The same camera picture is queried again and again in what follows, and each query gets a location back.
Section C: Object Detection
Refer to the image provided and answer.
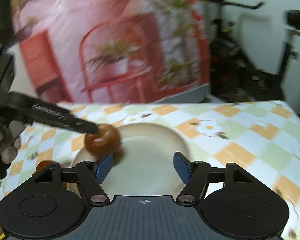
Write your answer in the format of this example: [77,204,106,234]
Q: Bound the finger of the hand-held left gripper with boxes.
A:
[31,102,100,134]

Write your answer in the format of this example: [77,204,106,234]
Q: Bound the small red apple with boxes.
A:
[34,161,68,188]

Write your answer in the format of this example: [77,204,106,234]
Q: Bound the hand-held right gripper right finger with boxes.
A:
[173,152,256,203]

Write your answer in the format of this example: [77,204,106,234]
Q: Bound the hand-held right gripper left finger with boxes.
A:
[33,153,114,204]

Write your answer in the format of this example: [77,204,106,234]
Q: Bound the checkered floral tablecloth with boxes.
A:
[0,100,300,240]

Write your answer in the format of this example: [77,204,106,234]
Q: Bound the black exercise bike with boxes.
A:
[199,0,300,100]

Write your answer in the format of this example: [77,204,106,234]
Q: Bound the large red apple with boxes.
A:
[84,123,121,157]

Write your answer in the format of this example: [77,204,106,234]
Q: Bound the cream round plate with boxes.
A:
[69,123,190,197]

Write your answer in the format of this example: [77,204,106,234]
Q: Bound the printed wall tapestry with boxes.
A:
[9,0,212,103]

